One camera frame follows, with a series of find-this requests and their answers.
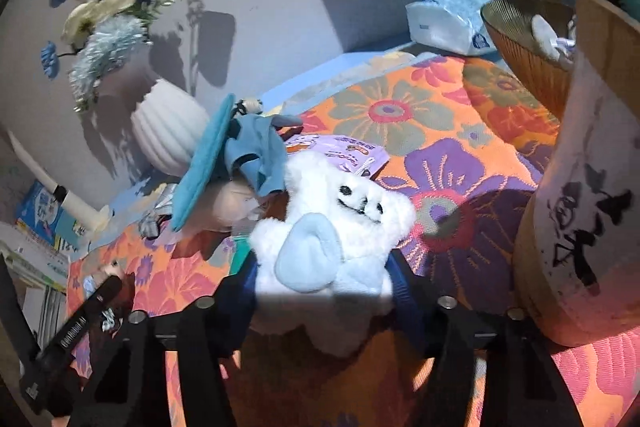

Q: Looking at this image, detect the white plush toy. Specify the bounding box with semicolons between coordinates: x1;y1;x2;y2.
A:
248;150;416;358

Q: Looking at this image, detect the teal knitted cloth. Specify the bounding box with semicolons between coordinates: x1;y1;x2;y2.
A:
170;94;303;232

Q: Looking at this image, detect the stack of books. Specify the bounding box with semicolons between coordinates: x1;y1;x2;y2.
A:
1;181;86;346

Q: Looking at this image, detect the white desk lamp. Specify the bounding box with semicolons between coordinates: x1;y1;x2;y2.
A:
6;130;112;232

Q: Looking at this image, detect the floral orange table mat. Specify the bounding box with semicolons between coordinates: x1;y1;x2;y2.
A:
66;57;639;426

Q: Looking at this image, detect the white ribbed vase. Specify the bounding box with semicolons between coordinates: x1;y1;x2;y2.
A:
131;78;209;178

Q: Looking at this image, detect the purple snack packet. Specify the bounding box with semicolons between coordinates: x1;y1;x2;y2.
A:
285;134;390;179

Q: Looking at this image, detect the small panda figurine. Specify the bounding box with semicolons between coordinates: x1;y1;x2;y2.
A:
233;98;264;116

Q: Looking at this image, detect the blue and cream flower bouquet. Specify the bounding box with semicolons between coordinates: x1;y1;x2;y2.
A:
40;0;177;114

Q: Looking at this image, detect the woven bamboo basket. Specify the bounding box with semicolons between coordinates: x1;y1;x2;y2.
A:
480;0;574;120

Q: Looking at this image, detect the blue tissue pack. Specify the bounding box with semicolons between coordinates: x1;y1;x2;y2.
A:
406;0;497;56

